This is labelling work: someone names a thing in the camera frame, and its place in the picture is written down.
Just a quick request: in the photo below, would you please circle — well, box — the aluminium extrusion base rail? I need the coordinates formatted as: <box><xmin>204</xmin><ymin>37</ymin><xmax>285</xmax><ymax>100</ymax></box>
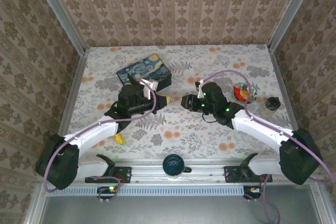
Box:
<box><xmin>85</xmin><ymin>158</ymin><xmax>274</xmax><ymax>184</ymax></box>

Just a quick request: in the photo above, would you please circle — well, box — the purple cable below base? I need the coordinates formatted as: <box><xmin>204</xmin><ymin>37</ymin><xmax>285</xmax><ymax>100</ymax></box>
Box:
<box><xmin>261</xmin><ymin>174</ymin><xmax>281</xmax><ymax>224</ymax></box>

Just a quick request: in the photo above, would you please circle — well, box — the aluminium table edge rail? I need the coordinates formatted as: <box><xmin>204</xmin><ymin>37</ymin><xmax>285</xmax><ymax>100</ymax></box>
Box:
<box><xmin>267</xmin><ymin>45</ymin><xmax>300</xmax><ymax>133</ymax></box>
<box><xmin>57</xmin><ymin>49</ymin><xmax>90</xmax><ymax>137</ymax></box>

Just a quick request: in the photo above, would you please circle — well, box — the aluminium frame post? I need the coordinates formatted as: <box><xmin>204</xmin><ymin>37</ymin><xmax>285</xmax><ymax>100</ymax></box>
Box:
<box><xmin>29</xmin><ymin>0</ymin><xmax>87</xmax><ymax>54</ymax></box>
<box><xmin>267</xmin><ymin>0</ymin><xmax>321</xmax><ymax>51</ymax></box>

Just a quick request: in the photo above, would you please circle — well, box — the small circuit board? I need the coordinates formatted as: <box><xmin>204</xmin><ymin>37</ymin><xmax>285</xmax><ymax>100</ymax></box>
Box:
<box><xmin>97</xmin><ymin>185</ymin><xmax>119</xmax><ymax>200</ymax></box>
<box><xmin>243</xmin><ymin>185</ymin><xmax>264</xmax><ymax>200</ymax></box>

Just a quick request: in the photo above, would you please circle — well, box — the dark blue mug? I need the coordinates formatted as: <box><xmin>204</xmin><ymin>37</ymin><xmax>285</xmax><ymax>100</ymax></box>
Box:
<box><xmin>162</xmin><ymin>153</ymin><xmax>193</xmax><ymax>179</ymax></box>

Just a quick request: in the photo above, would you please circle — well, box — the white slotted cable duct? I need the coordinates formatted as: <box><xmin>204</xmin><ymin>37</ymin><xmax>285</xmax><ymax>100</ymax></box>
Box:
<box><xmin>47</xmin><ymin>184</ymin><xmax>263</xmax><ymax>196</ymax></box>

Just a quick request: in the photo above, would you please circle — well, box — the brass padlock with silver shackle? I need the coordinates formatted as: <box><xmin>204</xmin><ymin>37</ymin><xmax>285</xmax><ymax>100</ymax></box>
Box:
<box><xmin>112</xmin><ymin>132</ymin><xmax>127</xmax><ymax>146</ymax></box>

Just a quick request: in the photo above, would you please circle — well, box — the glass bottle with black cap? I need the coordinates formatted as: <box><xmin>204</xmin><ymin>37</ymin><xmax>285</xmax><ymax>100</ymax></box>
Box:
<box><xmin>258</xmin><ymin>97</ymin><xmax>281</xmax><ymax>119</ymax></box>

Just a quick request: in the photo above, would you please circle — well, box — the thin cable below base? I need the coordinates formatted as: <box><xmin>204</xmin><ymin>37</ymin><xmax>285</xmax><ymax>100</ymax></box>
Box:
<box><xmin>89</xmin><ymin>175</ymin><xmax>124</xmax><ymax>204</ymax></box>

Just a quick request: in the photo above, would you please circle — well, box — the starry night print box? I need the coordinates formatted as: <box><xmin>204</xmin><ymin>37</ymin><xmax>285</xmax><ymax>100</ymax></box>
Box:
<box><xmin>116</xmin><ymin>54</ymin><xmax>172</xmax><ymax>91</ymax></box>

